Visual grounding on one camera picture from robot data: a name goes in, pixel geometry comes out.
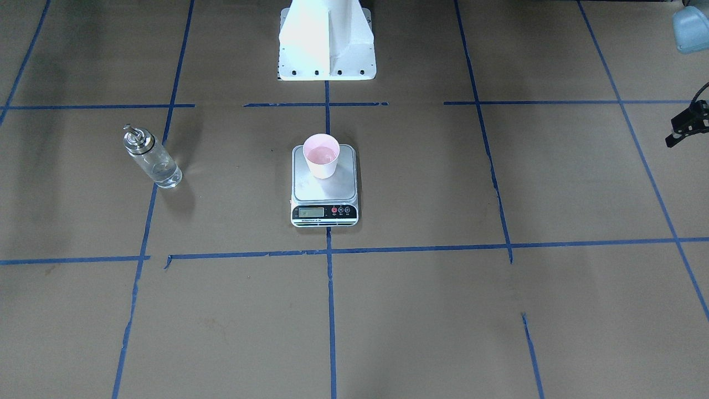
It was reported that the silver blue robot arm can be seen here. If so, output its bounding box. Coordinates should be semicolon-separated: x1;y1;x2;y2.
664;1;708;147

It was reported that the white pedestal column base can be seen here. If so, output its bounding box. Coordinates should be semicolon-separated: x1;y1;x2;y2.
277;1;377;81

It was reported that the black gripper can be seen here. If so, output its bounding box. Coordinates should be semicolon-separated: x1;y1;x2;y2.
665;99;708;147

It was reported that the silver digital kitchen scale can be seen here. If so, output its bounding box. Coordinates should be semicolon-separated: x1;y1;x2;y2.
290;145;359;228

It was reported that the glass sauce bottle steel spout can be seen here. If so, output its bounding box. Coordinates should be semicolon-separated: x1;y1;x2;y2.
122;124;183;189

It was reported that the pink paper cup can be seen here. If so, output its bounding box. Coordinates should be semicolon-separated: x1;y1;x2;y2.
303;134;340;179

